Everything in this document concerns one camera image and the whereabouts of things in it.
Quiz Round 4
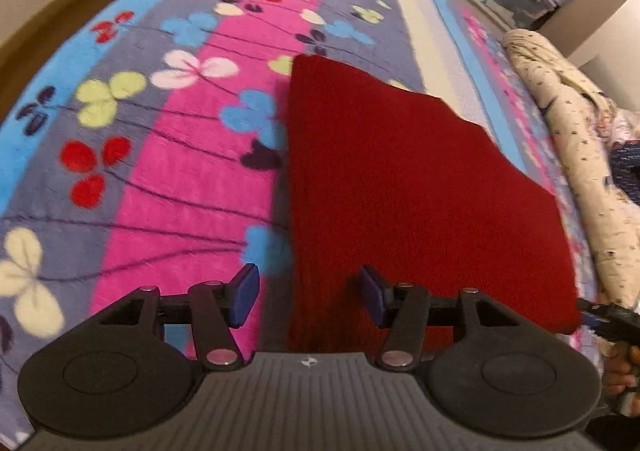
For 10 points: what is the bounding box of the wooden wardrobe panel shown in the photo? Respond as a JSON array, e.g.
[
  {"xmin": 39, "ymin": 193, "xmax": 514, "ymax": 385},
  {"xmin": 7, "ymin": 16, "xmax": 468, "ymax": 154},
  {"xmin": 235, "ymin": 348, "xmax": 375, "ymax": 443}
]
[{"xmin": 539, "ymin": 0, "xmax": 627, "ymax": 57}]

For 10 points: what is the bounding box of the navy polka-dot garment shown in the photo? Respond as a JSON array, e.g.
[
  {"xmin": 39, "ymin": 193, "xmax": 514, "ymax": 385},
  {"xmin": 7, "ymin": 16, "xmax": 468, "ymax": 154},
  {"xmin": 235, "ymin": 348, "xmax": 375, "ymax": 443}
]
[{"xmin": 610, "ymin": 140, "xmax": 640, "ymax": 205}]

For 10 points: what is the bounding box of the person's right hand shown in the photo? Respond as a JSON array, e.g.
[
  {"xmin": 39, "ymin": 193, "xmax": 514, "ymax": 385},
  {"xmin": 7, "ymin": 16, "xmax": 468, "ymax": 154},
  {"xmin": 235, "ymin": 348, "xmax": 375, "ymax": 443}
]
[{"xmin": 602, "ymin": 341, "xmax": 639, "ymax": 417}]

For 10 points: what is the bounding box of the colourful floral bed blanket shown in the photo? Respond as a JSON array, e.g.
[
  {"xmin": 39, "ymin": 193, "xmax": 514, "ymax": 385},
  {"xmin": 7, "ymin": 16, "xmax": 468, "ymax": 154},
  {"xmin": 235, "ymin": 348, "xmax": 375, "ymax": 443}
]
[{"xmin": 1, "ymin": 0, "xmax": 597, "ymax": 450}]

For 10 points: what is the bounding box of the cream star-patterned duvet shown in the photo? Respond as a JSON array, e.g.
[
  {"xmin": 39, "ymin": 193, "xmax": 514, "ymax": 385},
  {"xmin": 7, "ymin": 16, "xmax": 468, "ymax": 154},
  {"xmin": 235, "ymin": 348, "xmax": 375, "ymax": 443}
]
[{"xmin": 502, "ymin": 29, "xmax": 639, "ymax": 309}]

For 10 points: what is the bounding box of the red knitted sweater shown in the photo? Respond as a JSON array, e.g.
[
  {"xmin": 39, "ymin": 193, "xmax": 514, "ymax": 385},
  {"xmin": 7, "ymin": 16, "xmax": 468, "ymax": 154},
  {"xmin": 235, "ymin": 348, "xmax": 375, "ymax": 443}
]
[{"xmin": 286, "ymin": 55, "xmax": 580, "ymax": 353}]

